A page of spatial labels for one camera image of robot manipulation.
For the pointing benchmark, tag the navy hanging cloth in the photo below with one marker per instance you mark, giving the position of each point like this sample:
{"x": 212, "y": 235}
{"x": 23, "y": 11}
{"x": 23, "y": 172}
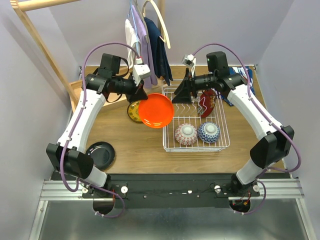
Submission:
{"x": 159, "y": 56}

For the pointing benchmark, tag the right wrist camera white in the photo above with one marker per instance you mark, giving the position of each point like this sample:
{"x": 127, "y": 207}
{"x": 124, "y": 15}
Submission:
{"x": 189, "y": 60}

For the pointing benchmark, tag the white hanging cloth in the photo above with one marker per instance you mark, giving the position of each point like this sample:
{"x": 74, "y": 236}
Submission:
{"x": 131, "y": 40}

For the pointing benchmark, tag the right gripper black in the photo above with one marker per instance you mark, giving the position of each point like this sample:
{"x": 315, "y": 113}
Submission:
{"x": 182, "y": 91}

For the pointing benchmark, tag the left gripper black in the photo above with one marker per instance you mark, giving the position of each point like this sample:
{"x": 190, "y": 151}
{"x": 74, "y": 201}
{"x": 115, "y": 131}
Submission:
{"x": 136, "y": 90}

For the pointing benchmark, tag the blue red patterned folded cloth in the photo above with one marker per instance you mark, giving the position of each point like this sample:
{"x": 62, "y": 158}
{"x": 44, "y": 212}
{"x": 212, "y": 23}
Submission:
{"x": 242, "y": 72}

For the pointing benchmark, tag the blue patterned bowl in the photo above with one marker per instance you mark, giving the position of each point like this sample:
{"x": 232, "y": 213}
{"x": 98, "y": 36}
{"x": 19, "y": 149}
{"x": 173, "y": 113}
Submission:
{"x": 208, "y": 132}

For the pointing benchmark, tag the orange plate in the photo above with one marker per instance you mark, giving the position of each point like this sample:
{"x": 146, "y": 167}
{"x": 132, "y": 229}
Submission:
{"x": 157, "y": 111}

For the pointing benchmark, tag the lilac hanging cloth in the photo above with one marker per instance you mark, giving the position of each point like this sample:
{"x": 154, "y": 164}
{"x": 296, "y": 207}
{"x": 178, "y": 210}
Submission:
{"x": 145, "y": 49}

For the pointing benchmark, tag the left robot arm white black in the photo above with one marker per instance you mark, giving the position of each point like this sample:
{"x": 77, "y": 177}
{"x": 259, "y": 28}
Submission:
{"x": 68, "y": 154}

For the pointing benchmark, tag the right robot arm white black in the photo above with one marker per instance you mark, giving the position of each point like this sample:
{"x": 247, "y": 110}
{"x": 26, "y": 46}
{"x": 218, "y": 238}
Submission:
{"x": 274, "y": 139}

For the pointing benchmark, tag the white wire dish rack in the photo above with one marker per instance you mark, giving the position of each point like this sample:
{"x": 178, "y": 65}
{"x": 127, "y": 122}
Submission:
{"x": 188, "y": 114}

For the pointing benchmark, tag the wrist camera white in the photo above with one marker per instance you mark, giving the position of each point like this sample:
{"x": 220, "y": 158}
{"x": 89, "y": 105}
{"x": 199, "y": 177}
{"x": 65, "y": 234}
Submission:
{"x": 189, "y": 60}
{"x": 140, "y": 71}

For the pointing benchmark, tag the wooden clothes rack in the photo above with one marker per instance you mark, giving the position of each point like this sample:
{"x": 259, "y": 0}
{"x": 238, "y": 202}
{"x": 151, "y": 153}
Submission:
{"x": 73, "y": 89}

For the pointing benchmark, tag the red white patterned bowl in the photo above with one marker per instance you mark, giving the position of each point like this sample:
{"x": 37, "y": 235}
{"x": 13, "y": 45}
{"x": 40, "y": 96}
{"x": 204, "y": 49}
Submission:
{"x": 186, "y": 134}

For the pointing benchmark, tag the red floral plate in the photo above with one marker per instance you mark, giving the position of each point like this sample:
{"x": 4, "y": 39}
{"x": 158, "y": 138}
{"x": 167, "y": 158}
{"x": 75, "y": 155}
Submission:
{"x": 206, "y": 103}

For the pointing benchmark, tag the wooden hanger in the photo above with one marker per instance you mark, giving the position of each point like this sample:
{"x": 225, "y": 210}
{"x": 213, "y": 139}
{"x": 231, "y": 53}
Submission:
{"x": 159, "y": 8}

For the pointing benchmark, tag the yellow patterned small plate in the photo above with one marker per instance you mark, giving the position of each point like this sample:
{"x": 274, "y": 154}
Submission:
{"x": 133, "y": 112}

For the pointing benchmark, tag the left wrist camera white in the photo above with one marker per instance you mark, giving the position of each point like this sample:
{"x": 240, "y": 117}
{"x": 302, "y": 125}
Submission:
{"x": 140, "y": 71}

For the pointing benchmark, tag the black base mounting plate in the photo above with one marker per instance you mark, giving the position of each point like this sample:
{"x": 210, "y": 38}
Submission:
{"x": 177, "y": 190}

